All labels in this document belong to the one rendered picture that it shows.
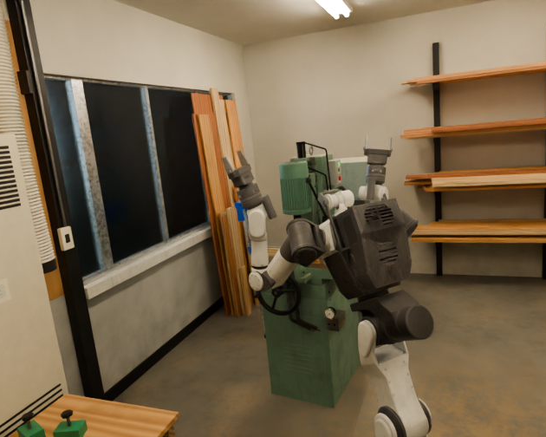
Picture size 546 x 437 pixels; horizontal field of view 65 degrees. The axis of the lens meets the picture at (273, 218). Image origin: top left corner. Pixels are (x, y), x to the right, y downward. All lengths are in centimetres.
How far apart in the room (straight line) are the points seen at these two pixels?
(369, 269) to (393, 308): 15
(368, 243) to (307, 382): 156
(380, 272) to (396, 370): 39
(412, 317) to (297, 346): 139
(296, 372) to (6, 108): 217
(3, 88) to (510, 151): 422
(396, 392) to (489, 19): 389
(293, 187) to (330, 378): 118
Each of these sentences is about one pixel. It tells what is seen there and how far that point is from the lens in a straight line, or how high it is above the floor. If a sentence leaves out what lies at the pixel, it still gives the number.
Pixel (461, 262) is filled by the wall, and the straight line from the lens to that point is 506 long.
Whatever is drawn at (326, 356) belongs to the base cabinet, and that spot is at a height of 34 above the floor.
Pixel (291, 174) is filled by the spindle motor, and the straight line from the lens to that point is 254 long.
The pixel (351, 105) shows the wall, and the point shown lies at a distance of 490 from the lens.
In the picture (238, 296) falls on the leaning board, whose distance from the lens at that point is 419.
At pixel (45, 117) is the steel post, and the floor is 189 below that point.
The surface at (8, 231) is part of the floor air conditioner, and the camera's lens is 229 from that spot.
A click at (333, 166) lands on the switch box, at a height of 144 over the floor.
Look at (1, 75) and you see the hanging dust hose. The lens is 253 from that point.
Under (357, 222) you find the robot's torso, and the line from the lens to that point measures 148.
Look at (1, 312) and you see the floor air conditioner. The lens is 230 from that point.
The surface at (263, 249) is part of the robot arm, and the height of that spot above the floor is 124.
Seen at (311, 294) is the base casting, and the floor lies 74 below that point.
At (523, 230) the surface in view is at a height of 61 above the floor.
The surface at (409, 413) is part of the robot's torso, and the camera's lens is 174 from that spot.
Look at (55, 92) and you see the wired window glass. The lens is 305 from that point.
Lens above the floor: 170
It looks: 11 degrees down
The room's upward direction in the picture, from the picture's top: 5 degrees counter-clockwise
